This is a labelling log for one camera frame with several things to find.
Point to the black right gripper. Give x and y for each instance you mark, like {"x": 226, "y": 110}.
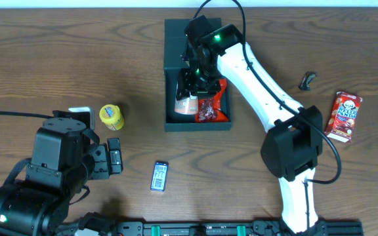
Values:
{"x": 197, "y": 86}

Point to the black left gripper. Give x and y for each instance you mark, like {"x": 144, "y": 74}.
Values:
{"x": 102, "y": 162}

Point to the red Pringles can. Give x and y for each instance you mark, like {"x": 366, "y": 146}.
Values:
{"x": 187, "y": 105}

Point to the red Hacks candy bag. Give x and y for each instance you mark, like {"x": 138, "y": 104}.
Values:
{"x": 209, "y": 109}

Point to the black gift box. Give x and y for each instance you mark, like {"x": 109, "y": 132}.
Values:
{"x": 175, "y": 44}

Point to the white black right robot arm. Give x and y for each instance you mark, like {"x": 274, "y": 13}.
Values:
{"x": 292, "y": 142}

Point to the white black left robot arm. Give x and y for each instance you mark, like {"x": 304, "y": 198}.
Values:
{"x": 34, "y": 208}

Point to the red Hello Panda pack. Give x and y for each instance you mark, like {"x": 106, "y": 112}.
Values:
{"x": 343, "y": 116}

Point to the yellow Mentos candy bottle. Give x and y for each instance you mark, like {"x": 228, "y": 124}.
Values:
{"x": 112, "y": 117}

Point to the blue white small box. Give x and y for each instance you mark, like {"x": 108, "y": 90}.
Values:
{"x": 159, "y": 176}

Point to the small black clip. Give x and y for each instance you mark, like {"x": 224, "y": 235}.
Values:
{"x": 307, "y": 79}

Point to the black rail with green clips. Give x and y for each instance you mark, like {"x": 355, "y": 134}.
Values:
{"x": 192, "y": 228}

